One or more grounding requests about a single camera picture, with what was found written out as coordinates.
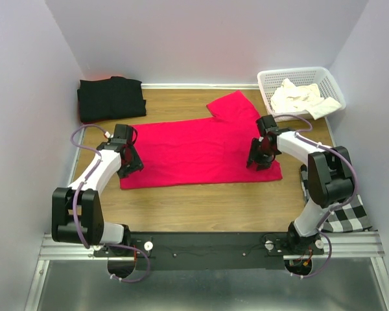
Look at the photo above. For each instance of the pink red t-shirt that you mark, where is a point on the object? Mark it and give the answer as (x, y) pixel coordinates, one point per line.
(199, 151)

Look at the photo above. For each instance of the white plastic laundry basket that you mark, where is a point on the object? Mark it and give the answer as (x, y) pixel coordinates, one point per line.
(270, 80)

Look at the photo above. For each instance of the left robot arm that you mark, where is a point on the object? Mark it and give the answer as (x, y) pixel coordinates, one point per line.
(77, 216)

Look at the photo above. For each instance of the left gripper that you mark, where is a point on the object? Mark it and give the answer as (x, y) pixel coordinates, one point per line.
(137, 164)

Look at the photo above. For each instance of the white crumpled t-shirt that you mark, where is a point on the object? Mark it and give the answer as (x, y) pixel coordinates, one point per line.
(289, 98)

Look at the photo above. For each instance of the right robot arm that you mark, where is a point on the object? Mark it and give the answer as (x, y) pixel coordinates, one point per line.
(331, 182)

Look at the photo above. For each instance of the black white checkered cloth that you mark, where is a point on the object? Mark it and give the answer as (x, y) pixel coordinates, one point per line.
(350, 218)

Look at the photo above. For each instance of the white baseboard strip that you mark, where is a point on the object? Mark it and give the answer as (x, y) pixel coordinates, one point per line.
(198, 86)

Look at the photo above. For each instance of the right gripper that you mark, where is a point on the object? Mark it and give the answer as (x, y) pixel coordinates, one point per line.
(264, 164)

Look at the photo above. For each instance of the folded black t-shirt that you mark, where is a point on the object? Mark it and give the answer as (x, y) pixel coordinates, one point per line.
(110, 99)

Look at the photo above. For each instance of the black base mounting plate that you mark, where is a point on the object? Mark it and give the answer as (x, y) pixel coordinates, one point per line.
(163, 251)

